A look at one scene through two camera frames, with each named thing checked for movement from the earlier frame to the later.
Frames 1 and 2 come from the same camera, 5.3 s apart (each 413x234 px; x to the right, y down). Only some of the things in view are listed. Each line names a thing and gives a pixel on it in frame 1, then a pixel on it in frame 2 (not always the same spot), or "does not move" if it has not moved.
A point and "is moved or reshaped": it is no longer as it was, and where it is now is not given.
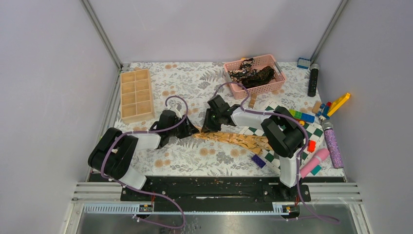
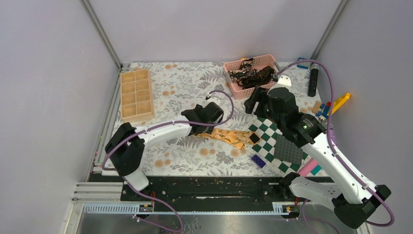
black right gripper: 208,126 → 259,94
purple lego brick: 258,161 does not move
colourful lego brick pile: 321,110 does not move
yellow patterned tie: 256,144 is moved or reshaped
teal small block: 315,169 does not move
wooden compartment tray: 136,96 does not move
